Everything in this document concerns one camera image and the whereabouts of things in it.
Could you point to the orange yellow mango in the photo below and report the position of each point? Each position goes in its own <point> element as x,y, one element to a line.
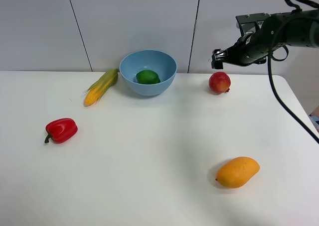
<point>237,172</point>

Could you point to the green lime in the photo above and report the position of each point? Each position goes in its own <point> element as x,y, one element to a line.
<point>147,77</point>

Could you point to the light blue plastic bowl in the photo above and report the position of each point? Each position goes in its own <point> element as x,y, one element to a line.
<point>159,62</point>

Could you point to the yellow corn cob with husk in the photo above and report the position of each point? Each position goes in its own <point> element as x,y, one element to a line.
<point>97,89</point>

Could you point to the red bell pepper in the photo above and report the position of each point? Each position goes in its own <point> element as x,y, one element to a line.
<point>60,130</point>

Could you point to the blue object at table edge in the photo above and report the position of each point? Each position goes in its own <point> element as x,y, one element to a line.
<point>314,117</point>

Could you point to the red pomegranate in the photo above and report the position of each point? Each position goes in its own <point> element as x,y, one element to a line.
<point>219,82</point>

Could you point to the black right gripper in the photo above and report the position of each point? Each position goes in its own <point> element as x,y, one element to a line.
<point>248,50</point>

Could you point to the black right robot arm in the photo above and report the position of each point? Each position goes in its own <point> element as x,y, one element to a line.
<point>297,29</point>

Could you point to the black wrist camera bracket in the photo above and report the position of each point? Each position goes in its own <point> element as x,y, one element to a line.
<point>250,23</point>

